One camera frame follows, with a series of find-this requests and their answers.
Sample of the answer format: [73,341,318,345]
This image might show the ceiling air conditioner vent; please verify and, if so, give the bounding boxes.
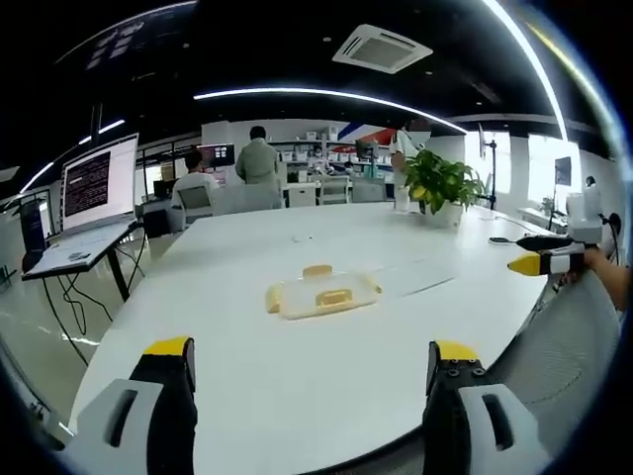
[331,23,435,76]

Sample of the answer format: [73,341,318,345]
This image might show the black cable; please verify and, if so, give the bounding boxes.
[598,211,623,261]

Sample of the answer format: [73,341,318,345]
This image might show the desktop monitor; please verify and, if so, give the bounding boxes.
[197,142,236,170]

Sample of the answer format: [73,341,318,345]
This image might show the long ceiling light strip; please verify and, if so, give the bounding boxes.
[482,0,570,143]

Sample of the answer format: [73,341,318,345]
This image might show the grey mesh office chair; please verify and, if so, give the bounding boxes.
[487,271,622,449]

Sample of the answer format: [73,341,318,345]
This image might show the green potted plant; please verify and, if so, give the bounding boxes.
[403,147,487,230]

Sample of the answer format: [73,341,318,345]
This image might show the dark box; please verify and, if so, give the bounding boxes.
[18,199,51,254]

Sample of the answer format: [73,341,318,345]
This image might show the curved ceiling light strip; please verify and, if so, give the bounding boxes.
[192,87,469,135]

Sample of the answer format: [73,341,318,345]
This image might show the open laptop with lit screen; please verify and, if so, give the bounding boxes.
[23,133,140,276]

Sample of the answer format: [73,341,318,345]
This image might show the black floor cables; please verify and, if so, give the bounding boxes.
[42,237,149,367]

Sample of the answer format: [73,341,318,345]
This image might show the clear box with yellow plastic buckle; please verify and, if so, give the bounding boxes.
[265,264,384,321]

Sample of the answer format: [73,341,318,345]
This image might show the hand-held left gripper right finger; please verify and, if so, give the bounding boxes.
[422,339,553,475]

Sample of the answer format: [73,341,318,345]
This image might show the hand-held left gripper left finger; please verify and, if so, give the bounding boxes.
[63,335,199,475]

